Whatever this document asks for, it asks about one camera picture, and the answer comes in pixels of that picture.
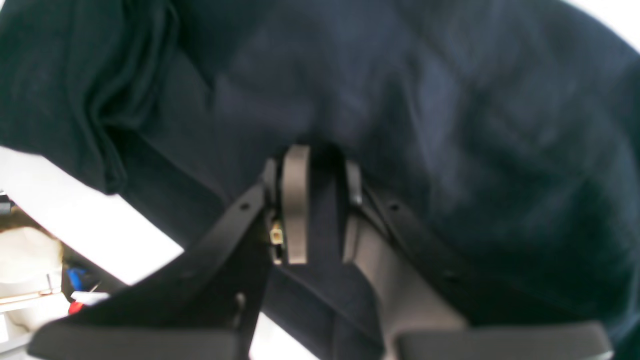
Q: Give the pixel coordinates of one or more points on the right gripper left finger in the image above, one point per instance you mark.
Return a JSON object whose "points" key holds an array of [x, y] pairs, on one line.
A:
{"points": [[204, 305]]}

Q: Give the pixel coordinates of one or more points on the black T-shirt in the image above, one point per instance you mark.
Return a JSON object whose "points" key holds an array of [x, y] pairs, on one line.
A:
{"points": [[509, 128]]}

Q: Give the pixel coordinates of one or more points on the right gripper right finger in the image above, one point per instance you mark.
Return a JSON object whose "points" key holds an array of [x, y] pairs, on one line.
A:
{"points": [[432, 305]]}

